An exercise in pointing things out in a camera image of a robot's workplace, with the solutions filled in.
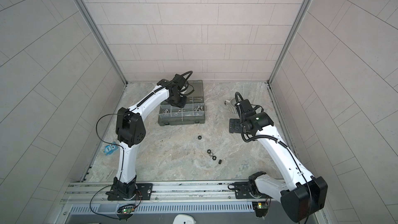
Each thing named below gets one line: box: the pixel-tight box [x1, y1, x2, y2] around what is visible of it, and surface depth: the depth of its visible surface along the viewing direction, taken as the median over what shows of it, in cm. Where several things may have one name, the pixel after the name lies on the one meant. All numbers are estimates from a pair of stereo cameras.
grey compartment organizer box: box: [158, 79, 206, 126], surface depth 98 cm
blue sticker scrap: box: [102, 141, 119, 156], surface depth 84 cm
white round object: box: [172, 213, 197, 224], surface depth 64 cm
